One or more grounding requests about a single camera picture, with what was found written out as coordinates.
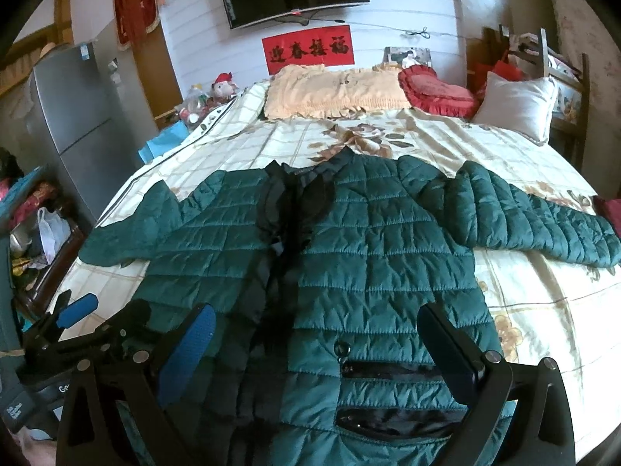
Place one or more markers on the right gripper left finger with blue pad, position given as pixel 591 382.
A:
pixel 182 352

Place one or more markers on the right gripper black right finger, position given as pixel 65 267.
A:
pixel 479 380

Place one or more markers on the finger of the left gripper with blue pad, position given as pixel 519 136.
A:
pixel 70 313

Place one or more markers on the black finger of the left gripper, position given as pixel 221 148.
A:
pixel 129 320

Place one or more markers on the dark green quilted jacket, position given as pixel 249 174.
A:
pixel 232 410

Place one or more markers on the wooden chair with clothes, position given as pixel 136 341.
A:
pixel 568 127

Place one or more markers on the white plastic bag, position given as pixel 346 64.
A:
pixel 54 231

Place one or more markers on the floral cream bed quilt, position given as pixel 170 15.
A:
pixel 368 135

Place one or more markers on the blue paper bag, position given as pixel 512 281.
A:
pixel 169 138

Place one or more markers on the grey refrigerator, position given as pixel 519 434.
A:
pixel 79 129

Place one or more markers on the pig plush toy red hat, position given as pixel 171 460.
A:
pixel 224 88

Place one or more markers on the white pillow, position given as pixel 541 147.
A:
pixel 525 107

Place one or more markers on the peach ruffled pillow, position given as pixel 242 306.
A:
pixel 314 92

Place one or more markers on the red ruffled cushion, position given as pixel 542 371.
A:
pixel 424 90

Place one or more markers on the framed photo at headboard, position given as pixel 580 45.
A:
pixel 408 56

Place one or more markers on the red banner with characters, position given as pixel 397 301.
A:
pixel 330 46

